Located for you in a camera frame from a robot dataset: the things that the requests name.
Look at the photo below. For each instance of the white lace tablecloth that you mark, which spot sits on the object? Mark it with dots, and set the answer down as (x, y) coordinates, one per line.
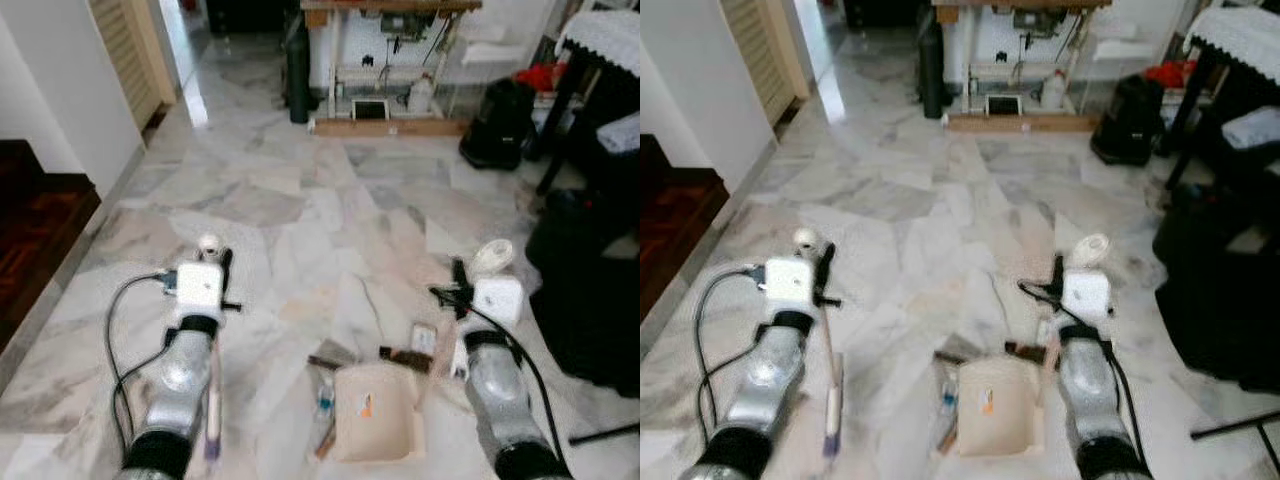
(605, 40)
(1235, 40)

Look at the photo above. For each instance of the long brown cardboard box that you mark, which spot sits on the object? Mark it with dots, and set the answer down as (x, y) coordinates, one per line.
(1020, 123)
(390, 127)

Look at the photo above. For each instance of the white framed dark panel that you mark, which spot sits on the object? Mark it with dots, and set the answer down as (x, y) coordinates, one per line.
(370, 110)
(1003, 105)

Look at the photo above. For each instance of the red cloth bundle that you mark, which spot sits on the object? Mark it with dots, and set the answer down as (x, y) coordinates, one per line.
(1168, 73)
(540, 78)

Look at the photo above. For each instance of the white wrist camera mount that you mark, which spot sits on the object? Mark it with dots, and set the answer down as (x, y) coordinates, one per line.
(198, 288)
(498, 300)
(1086, 295)
(790, 282)

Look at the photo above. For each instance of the small black bag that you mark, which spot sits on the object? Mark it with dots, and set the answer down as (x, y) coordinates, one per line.
(1128, 120)
(497, 125)

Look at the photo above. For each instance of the brown cardboard tube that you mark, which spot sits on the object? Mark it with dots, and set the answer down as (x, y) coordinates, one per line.
(946, 442)
(325, 447)

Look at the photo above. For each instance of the white sewing machine stand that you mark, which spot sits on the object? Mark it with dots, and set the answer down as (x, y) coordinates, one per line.
(370, 40)
(1000, 40)

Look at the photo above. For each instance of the small pale printed box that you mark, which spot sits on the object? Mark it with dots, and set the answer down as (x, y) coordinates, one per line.
(424, 340)

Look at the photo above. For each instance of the white plastic jug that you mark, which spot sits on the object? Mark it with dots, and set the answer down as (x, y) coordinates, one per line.
(421, 95)
(1053, 92)

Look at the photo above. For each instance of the dark wooden step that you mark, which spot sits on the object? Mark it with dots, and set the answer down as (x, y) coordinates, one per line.
(40, 220)
(675, 220)

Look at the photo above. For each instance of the tall black cylinder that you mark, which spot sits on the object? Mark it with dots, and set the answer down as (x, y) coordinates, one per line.
(298, 75)
(931, 70)

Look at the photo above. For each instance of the dark brown wooden piece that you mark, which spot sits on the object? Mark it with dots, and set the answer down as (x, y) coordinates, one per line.
(400, 356)
(1022, 351)

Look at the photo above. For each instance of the clear blue-label water bottle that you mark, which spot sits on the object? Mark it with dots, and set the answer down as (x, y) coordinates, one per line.
(948, 400)
(325, 400)

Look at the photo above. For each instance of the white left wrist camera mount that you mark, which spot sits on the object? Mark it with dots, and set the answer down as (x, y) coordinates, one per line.
(790, 282)
(198, 288)

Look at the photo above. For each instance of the dark wooden table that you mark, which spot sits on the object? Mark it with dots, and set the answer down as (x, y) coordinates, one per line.
(1190, 110)
(563, 120)

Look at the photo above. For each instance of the large black bag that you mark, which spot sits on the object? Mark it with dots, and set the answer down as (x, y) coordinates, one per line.
(1215, 300)
(585, 300)

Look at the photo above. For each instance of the thin black rod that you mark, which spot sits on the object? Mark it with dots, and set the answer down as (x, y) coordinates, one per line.
(605, 434)
(1235, 425)

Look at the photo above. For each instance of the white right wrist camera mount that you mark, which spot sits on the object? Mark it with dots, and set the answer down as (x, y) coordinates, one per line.
(498, 300)
(1086, 295)

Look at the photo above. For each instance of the pale grey bundle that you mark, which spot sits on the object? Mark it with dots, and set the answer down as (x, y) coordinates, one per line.
(1250, 128)
(620, 132)

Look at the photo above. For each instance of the beige louvered door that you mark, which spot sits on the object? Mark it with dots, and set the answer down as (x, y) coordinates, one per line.
(765, 45)
(130, 50)

